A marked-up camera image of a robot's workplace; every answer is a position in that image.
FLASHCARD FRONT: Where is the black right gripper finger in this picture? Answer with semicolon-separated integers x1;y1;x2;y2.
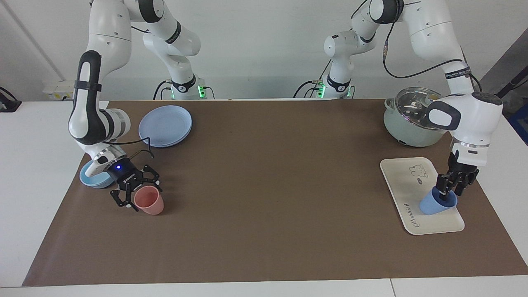
110;181;139;212
140;164;163;193

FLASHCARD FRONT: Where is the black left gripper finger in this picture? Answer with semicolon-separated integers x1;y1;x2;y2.
453;177;476;197
436;174;453;202

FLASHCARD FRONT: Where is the blue plastic cup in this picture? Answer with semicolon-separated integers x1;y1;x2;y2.
419;187;459;216

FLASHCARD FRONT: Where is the pink plastic cup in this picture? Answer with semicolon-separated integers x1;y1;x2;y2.
133;185;165;216

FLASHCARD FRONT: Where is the cream tray with rabbit print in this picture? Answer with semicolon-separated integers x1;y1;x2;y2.
379;157;466;236

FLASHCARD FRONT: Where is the light blue bowl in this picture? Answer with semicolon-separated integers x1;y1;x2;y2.
79;160;117;189

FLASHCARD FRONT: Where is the pale blue plate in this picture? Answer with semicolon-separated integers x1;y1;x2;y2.
138;105;193;149

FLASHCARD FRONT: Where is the pale green cooking pot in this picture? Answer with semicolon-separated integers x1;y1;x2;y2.
383;97;449;149

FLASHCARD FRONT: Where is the blue box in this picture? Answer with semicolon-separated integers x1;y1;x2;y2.
507;103;528;146

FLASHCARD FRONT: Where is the glass pot lid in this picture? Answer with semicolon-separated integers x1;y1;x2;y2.
395;86;443;130

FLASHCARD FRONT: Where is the black stand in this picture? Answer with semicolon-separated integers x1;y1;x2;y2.
480;66;528;110

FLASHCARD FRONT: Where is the brown table mat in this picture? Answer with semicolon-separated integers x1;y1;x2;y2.
22;99;528;288

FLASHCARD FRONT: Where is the black clamp object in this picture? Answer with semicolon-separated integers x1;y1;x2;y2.
0;86;22;113

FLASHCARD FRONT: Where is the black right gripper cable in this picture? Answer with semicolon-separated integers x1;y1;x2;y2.
102;139;156;160

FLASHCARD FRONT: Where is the black base cable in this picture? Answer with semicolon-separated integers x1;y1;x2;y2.
153;79;174;100
292;80;321;99

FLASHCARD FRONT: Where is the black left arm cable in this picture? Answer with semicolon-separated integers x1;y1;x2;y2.
382;20;484;93

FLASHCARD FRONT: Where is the white wall power strip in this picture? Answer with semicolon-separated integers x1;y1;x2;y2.
43;80;78;101

